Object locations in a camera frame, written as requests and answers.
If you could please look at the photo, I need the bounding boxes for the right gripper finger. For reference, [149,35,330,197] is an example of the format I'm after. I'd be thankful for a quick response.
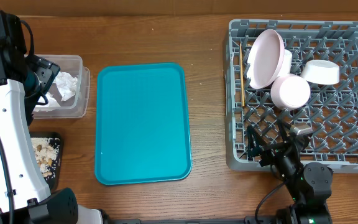
[277,119,296,144]
[247,125,268,158]

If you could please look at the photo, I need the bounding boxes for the white napkin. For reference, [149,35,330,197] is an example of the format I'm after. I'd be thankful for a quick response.
[34,72,78,112]

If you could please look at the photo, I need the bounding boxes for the pink bowl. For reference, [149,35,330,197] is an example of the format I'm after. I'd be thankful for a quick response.
[270,74,311,110]

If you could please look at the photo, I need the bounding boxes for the white plastic cup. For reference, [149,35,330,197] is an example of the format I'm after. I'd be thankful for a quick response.
[278,50,292,77]

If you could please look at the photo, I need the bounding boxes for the white bowl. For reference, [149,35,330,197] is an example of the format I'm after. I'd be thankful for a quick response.
[301,60,340,85]

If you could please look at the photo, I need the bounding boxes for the pink plate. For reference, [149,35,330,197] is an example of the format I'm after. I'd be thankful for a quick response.
[247,29,285,89]

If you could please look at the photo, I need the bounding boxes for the rice and peanut scraps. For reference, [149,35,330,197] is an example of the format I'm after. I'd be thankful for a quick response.
[31,138,60,180]

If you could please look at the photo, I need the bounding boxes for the wooden chopstick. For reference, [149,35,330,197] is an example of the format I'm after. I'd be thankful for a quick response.
[239,41,245,107]

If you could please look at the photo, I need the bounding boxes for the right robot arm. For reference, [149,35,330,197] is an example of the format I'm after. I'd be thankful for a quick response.
[244,120,333,224]

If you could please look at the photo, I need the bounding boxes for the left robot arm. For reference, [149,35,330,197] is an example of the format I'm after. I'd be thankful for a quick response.
[0,11,110,224]

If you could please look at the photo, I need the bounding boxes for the grey dishwasher rack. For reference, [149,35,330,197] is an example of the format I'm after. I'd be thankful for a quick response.
[223,19,358,173]

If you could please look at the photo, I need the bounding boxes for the black waste tray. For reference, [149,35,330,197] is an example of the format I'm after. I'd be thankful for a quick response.
[30,132,64,191]

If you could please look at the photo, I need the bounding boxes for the clear plastic bin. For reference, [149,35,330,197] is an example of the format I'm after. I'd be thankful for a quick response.
[33,55,90,119]

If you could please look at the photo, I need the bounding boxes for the teal plastic tray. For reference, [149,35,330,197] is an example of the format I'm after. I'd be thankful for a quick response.
[94,63,192,185]

